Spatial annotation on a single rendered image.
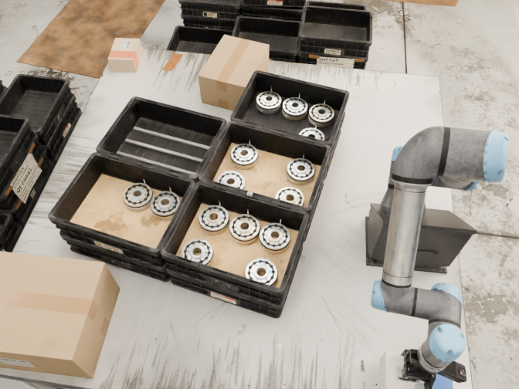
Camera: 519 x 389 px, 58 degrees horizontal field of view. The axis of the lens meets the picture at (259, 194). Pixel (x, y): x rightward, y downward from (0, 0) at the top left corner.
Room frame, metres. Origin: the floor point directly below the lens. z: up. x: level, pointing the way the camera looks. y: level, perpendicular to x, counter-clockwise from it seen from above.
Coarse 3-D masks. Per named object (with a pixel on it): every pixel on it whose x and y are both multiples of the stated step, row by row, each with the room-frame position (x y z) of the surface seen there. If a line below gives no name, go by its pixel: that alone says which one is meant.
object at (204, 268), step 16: (192, 192) 0.91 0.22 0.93; (224, 192) 0.91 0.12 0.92; (288, 208) 0.85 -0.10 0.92; (176, 224) 0.78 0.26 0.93; (304, 224) 0.79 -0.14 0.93; (176, 256) 0.67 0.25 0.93; (208, 272) 0.62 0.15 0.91; (288, 272) 0.62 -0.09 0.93; (256, 288) 0.57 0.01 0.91; (272, 288) 0.57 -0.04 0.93
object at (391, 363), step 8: (392, 352) 0.42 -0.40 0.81; (384, 360) 0.40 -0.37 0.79; (392, 360) 0.39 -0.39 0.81; (400, 360) 0.39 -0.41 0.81; (384, 368) 0.38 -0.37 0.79; (392, 368) 0.37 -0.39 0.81; (400, 368) 0.37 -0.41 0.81; (384, 376) 0.36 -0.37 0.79; (392, 376) 0.35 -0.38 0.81; (400, 376) 0.35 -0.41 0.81; (440, 376) 0.35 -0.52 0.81; (384, 384) 0.33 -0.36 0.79; (392, 384) 0.33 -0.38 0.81; (400, 384) 0.33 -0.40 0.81; (408, 384) 0.33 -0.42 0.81; (440, 384) 0.33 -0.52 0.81; (448, 384) 0.33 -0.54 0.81; (456, 384) 0.33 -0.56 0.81
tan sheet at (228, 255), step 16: (192, 224) 0.85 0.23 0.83; (208, 240) 0.78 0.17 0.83; (224, 240) 0.78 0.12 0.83; (256, 240) 0.78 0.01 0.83; (224, 256) 0.72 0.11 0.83; (240, 256) 0.72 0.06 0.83; (256, 256) 0.72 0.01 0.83; (272, 256) 0.72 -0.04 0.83; (288, 256) 0.72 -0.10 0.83; (240, 272) 0.66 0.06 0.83
